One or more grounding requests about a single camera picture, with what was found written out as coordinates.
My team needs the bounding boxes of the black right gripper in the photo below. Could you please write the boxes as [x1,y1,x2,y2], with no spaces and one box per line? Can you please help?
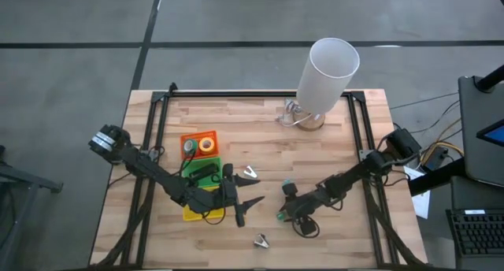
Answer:
[280,183,321,225]

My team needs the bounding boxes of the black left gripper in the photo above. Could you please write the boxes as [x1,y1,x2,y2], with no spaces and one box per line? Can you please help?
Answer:
[214,163,265,228]

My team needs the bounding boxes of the black staple remover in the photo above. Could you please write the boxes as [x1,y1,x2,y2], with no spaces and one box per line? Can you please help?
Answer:
[254,233,271,250]

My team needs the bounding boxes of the black stapler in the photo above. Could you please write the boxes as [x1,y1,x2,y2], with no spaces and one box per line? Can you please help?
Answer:
[190,163,220,180]

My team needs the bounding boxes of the green plastic basket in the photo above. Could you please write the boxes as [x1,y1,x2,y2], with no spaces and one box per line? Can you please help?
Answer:
[183,156,224,190]

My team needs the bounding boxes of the yellow plastic basket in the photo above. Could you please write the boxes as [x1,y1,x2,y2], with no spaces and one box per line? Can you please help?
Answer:
[182,185,226,222]

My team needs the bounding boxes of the orange plastic basket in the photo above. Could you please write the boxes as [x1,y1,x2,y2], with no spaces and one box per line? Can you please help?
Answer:
[180,130,220,161]

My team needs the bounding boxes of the white paper sheet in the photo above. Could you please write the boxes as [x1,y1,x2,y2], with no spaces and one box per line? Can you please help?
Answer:
[402,165,432,220]

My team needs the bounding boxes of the table lamp with white shade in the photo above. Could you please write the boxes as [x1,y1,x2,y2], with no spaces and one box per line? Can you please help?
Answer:
[293,37,361,132]

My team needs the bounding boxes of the black stand beam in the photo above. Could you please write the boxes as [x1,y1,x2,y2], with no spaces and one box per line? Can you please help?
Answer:
[407,157,468,197]

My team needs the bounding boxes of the black laptop keyboard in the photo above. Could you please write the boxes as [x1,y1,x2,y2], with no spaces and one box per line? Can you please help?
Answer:
[446,208,504,260]

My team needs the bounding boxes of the grey laptop lid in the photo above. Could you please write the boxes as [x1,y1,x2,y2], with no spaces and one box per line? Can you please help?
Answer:
[458,76,504,188]

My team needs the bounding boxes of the grey metal stand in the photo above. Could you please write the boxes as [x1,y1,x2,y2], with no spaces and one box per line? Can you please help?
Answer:
[0,144,64,271]

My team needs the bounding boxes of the tablet with blue screen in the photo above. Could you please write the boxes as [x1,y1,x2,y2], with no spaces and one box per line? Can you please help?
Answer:
[476,119,504,148]

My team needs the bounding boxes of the black stand pole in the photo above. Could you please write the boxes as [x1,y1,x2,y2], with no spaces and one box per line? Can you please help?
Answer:
[474,64,504,94]

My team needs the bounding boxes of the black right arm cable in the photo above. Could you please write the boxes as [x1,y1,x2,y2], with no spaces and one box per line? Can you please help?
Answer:
[291,213,321,239]

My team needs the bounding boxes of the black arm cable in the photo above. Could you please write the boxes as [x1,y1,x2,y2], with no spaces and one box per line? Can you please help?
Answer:
[291,213,321,239]
[147,144,228,227]

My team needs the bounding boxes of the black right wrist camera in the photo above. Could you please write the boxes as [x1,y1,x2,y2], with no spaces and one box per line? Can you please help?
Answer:
[299,218,318,236]

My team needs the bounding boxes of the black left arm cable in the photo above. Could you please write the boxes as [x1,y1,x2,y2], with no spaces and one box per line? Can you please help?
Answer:
[147,144,228,227]

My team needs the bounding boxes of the black aluminium rig frame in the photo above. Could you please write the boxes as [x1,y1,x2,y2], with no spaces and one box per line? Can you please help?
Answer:
[91,81,428,270]

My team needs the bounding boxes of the yellow cable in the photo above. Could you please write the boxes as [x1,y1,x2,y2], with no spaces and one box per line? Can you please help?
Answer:
[419,117,465,165]

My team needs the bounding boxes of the thin black floor cable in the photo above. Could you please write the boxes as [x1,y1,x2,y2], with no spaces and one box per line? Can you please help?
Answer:
[389,91,461,110]

